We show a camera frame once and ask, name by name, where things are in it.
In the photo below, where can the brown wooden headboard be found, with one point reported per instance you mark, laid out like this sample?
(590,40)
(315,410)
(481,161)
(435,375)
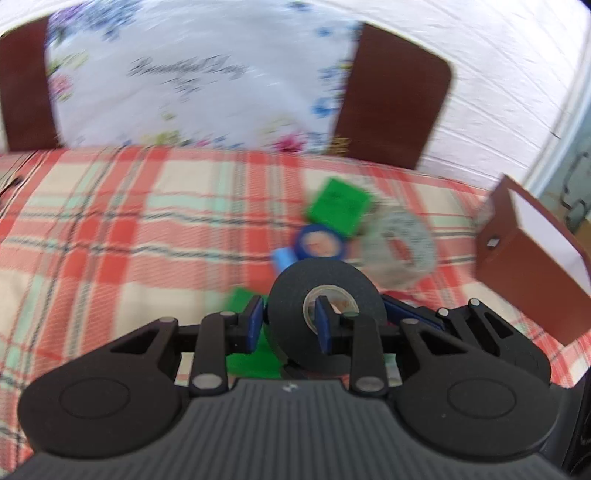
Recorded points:
(392,92)

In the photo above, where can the red plaid blanket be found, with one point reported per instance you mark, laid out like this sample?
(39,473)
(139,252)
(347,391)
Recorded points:
(115,221)

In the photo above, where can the brown cardboard box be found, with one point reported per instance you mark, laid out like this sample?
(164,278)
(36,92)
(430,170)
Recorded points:
(531,277)

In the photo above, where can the floral plastic sheet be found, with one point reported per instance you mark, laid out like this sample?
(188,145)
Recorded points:
(184,92)

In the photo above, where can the green flat packet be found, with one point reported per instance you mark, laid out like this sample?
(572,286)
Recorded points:
(251,364)

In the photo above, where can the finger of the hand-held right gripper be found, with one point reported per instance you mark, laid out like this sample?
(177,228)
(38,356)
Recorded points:
(408,314)

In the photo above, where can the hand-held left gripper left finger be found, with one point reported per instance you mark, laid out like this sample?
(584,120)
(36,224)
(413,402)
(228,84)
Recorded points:
(255,323)

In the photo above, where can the blue tape roll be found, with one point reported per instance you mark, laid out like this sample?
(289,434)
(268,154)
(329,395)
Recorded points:
(302,240)

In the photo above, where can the green cardboard box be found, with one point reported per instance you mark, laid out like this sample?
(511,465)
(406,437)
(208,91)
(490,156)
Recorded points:
(339,205)

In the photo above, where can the black tape roll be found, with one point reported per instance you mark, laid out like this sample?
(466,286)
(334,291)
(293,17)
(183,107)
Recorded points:
(291,318)

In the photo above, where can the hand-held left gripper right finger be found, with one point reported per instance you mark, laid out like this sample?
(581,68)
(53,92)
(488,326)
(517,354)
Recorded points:
(323,325)

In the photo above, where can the clear tape roll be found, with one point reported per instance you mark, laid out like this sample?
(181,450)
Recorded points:
(413,240)

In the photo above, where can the light blue small object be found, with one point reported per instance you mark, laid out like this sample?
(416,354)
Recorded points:
(282,259)

